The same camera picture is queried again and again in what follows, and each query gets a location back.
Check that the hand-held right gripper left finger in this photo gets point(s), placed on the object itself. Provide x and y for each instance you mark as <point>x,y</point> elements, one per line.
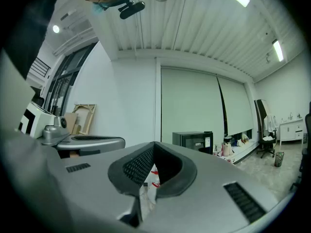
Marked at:
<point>80,193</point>

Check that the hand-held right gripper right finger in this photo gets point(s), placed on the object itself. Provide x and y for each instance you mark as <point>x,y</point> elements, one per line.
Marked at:
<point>206,193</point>

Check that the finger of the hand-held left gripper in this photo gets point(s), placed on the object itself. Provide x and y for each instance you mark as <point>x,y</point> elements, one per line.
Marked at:
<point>97,143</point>

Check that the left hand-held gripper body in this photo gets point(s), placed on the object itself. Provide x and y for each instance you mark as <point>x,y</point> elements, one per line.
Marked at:
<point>41,120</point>

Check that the black cabinet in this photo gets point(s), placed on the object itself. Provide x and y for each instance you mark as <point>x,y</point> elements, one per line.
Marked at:
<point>177,139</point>

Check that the brown cardboard sheets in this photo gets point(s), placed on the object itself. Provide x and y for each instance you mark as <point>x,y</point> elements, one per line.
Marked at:
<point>70,122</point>

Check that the black-framed glass partition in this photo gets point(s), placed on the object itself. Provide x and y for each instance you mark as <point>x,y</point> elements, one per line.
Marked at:
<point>65,81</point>

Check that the pile of bags and bottles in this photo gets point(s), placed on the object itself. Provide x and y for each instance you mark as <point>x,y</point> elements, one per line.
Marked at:
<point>228,148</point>

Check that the mesh waste bin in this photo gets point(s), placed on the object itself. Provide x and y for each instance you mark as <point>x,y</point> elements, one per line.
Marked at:
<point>279,159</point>

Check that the office chair with white cloth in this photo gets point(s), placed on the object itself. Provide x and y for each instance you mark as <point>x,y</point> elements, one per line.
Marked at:
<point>267,139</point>

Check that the round ceiling spotlight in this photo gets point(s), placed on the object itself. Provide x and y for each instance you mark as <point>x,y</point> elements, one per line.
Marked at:
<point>56,29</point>

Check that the narrow white roller blind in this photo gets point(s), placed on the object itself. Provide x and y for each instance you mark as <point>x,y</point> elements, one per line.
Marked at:
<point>236,105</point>

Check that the wide white roller blind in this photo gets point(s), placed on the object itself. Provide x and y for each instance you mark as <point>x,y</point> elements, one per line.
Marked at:
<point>189,101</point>

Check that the black and white leaning board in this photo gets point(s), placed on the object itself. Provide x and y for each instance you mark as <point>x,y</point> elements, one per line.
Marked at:
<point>261,110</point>

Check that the person's black clothing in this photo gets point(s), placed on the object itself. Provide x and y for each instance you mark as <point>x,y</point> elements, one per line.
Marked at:
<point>31,21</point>

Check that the white cabinet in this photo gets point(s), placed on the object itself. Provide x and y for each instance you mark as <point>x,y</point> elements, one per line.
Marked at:
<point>290,131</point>

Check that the black office chair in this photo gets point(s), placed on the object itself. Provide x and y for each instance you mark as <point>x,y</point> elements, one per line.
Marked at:
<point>306,139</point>

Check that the short ceiling light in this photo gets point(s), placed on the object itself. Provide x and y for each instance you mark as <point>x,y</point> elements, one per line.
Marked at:
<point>278,50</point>

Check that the wooden canvas frame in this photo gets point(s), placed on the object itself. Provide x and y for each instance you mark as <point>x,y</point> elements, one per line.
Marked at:
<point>90,118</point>

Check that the black head-mounted camera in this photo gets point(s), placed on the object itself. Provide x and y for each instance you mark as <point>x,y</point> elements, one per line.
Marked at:
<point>132,8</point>

